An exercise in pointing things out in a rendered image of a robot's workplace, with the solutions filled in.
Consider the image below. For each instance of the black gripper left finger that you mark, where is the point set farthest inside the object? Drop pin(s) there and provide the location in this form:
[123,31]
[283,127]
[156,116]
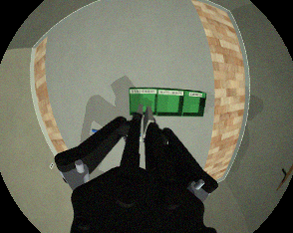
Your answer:
[76,164]

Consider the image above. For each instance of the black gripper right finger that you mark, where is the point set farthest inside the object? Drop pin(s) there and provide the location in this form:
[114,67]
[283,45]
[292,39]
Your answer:
[173,164]

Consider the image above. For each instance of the green rack of bins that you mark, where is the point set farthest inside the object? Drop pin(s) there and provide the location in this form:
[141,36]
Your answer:
[170,102]

